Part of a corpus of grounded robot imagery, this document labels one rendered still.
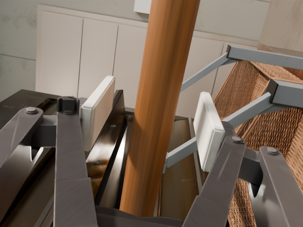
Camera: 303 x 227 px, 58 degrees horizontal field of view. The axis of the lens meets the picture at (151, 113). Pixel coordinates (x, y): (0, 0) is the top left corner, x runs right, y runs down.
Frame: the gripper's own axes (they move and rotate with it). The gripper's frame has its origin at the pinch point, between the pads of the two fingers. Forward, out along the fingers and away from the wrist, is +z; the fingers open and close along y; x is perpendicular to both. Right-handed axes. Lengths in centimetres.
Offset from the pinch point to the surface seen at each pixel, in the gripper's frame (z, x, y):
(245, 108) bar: 37.8, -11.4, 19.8
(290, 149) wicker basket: 85, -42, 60
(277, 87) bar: 36.3, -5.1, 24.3
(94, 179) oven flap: 70, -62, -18
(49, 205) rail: 40, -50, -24
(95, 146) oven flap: 77, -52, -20
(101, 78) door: 336, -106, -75
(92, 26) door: 340, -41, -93
